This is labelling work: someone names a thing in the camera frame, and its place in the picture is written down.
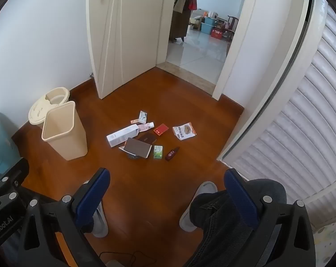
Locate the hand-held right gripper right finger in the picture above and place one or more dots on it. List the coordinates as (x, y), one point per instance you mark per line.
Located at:
(240, 200)

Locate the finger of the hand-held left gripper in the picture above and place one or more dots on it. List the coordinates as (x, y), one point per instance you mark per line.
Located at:
(15, 171)

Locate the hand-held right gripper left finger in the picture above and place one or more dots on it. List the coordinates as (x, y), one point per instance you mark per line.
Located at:
(92, 199)

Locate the beige rectangular waste bin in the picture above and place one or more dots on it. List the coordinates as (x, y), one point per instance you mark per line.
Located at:
(70, 141)

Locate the white orange snack packet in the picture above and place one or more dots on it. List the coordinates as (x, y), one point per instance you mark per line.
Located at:
(184, 130)

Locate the teal storage box white lid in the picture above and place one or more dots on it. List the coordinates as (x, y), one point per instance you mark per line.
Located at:
(4, 150)

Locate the grey slipper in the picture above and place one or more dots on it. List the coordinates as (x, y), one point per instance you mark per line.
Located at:
(204, 189)
(101, 222)

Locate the person's dark trousers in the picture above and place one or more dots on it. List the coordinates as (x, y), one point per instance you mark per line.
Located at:
(223, 228)

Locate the dark blue wrapper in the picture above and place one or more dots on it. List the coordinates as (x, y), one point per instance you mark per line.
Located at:
(133, 157)

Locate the beige round swing-lid bin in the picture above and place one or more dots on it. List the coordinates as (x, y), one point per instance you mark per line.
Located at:
(40, 110)

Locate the brown booklet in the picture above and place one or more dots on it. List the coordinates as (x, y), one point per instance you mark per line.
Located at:
(136, 147)

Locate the long white carton box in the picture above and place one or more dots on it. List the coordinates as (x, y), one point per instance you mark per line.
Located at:
(120, 136)

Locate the small green box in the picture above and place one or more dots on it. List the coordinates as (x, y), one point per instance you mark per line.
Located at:
(158, 152)

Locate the dark brown flat packet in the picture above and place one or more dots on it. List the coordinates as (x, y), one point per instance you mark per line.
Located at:
(147, 138)

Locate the dark red sachet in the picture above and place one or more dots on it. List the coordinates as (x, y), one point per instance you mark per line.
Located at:
(172, 153)

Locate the white red toothpaste tube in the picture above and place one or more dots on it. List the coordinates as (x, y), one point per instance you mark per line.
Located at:
(145, 127)

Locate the small green white packet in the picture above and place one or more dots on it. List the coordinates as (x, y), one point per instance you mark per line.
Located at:
(142, 116)

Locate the red flat box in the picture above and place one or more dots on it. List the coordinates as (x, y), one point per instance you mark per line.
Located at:
(160, 129)

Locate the white louvred wardrobe door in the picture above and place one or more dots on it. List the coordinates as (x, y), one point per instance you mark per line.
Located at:
(309, 130)

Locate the spotted printed blanket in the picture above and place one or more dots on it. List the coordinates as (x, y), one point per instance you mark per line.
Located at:
(330, 244)

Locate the cream room door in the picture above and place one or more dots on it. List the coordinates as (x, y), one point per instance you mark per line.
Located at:
(123, 33)

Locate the red crate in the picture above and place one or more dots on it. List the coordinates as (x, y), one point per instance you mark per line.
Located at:
(216, 33)

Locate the dark wooden chair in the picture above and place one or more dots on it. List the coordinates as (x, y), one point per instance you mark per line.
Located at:
(232, 25)

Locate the blue storage bin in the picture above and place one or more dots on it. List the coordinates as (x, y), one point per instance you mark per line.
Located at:
(208, 25)

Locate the dark wooden cabinet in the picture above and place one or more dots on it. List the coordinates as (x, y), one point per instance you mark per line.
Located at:
(179, 25)

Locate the red hanging bag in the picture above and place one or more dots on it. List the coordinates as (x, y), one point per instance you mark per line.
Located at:
(192, 4)

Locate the brown paper bag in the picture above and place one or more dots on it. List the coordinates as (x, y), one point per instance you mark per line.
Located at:
(180, 4)

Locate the white wardrobe frame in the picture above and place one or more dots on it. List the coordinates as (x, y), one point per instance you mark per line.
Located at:
(290, 61)

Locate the white door frame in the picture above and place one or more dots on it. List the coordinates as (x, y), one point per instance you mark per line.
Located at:
(240, 47)

